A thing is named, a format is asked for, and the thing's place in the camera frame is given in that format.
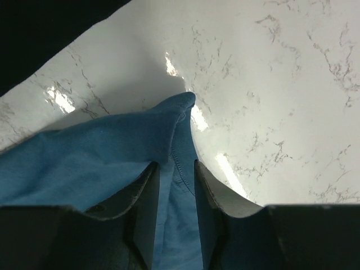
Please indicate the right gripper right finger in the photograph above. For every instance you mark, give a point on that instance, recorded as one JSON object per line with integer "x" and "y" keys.
{"x": 236, "y": 233}

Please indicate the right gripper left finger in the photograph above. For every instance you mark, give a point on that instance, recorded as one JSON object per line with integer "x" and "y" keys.
{"x": 118, "y": 233}

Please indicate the blue t shirt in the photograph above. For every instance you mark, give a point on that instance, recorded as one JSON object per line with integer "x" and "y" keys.
{"x": 85, "y": 164}

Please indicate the folded black t shirt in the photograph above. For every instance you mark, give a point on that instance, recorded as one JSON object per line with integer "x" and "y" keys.
{"x": 32, "y": 32}

